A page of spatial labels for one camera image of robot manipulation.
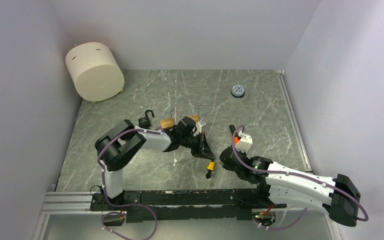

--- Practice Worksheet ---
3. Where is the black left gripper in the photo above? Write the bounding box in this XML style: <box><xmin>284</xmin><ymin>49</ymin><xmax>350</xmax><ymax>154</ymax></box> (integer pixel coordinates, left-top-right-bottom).
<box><xmin>180</xmin><ymin>131</ymin><xmax>215</xmax><ymax>160</ymax></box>

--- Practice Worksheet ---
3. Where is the yellow black padlock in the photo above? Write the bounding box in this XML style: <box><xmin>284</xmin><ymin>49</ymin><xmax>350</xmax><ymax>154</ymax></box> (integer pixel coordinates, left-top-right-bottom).
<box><xmin>205</xmin><ymin>160</ymin><xmax>215</xmax><ymax>179</ymax></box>

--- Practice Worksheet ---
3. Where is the small brass padlock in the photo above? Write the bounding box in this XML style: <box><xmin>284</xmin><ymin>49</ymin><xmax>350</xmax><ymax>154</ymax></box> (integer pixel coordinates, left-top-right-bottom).
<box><xmin>188</xmin><ymin>103</ymin><xmax>207</xmax><ymax>123</ymax></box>

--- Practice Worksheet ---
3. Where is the large brass padlock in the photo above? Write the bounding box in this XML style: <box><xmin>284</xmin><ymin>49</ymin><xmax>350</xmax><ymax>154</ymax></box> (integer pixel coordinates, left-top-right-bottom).
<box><xmin>160</xmin><ymin>107</ymin><xmax>182</xmax><ymax>130</ymax></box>

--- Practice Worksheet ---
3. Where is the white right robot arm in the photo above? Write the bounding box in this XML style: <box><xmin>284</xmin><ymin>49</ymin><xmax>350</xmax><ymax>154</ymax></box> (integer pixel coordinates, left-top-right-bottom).
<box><xmin>219</xmin><ymin>146</ymin><xmax>369</xmax><ymax>227</ymax></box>

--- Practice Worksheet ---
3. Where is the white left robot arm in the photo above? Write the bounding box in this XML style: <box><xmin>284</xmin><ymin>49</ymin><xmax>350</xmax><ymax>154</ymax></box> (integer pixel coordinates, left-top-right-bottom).
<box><xmin>94</xmin><ymin>116</ymin><xmax>216</xmax><ymax>210</ymax></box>

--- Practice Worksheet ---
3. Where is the orange black marker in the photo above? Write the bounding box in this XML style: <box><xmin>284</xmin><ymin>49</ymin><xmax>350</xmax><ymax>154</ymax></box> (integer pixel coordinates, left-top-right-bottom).
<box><xmin>229</xmin><ymin>124</ymin><xmax>240</xmax><ymax>145</ymax></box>

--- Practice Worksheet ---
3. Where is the cream cylindrical container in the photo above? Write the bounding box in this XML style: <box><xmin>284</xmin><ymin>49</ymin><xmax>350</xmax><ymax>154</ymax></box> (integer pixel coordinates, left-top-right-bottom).
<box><xmin>65</xmin><ymin>42</ymin><xmax>125</xmax><ymax>102</ymax></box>

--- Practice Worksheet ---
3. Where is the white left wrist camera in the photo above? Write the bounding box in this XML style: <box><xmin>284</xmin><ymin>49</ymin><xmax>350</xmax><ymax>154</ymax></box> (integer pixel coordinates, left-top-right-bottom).
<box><xmin>195</xmin><ymin>120</ymin><xmax>207</xmax><ymax>134</ymax></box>

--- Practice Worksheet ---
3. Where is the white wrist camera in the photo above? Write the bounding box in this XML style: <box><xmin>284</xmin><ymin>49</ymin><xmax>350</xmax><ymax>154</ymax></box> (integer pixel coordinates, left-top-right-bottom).
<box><xmin>234</xmin><ymin>131</ymin><xmax>253</xmax><ymax>153</ymax></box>
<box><xmin>195</xmin><ymin>120</ymin><xmax>207</xmax><ymax>134</ymax></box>

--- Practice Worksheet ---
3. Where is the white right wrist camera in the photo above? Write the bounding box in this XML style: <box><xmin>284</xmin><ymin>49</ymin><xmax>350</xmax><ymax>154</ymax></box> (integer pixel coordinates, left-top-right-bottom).
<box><xmin>234</xmin><ymin>131</ymin><xmax>253</xmax><ymax>153</ymax></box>

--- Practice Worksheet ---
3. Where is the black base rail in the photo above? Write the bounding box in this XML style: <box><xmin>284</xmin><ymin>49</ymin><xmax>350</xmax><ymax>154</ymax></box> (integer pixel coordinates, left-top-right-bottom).
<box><xmin>89</xmin><ymin>188</ymin><xmax>286</xmax><ymax>223</ymax></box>

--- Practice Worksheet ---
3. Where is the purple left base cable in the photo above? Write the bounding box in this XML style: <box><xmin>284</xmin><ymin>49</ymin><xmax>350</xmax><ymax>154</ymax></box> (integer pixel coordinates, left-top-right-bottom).
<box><xmin>100</xmin><ymin>202</ymin><xmax>158</xmax><ymax>240</ymax></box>

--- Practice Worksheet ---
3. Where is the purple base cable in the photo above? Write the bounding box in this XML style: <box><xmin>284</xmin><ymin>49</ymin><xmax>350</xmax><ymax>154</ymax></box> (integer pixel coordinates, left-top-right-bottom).
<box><xmin>253</xmin><ymin>202</ymin><xmax>309</xmax><ymax>232</ymax></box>
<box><xmin>100</xmin><ymin>202</ymin><xmax>158</xmax><ymax>240</ymax></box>

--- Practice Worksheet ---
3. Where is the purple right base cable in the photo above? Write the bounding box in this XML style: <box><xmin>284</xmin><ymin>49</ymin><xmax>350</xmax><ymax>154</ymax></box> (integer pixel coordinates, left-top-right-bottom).
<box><xmin>253</xmin><ymin>202</ymin><xmax>309</xmax><ymax>232</ymax></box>

